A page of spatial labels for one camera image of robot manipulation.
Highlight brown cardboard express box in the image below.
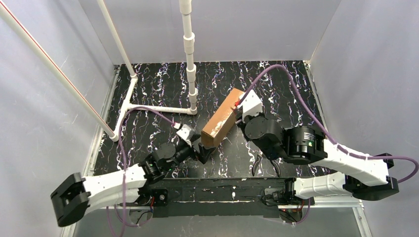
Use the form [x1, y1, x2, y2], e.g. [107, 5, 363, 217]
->
[201, 88, 244, 148]

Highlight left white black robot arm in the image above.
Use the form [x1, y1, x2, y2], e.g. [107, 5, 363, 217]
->
[50, 139, 216, 227]

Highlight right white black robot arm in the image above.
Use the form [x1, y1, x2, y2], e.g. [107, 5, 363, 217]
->
[234, 109, 399, 201]

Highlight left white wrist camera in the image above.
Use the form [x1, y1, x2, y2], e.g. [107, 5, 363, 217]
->
[174, 122, 201, 147]

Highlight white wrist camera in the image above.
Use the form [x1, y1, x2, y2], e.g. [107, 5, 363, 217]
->
[235, 90, 263, 122]
[174, 122, 201, 147]

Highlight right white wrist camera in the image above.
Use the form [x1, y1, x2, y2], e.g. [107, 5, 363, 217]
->
[235, 90, 263, 122]

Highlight black grey wire stripper pliers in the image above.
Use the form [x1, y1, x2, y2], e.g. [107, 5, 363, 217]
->
[251, 153, 281, 178]

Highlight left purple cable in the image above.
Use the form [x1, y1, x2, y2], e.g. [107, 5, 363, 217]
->
[105, 106, 179, 237]

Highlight white PVC pipe frame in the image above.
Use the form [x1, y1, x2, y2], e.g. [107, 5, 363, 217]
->
[0, 0, 198, 142]

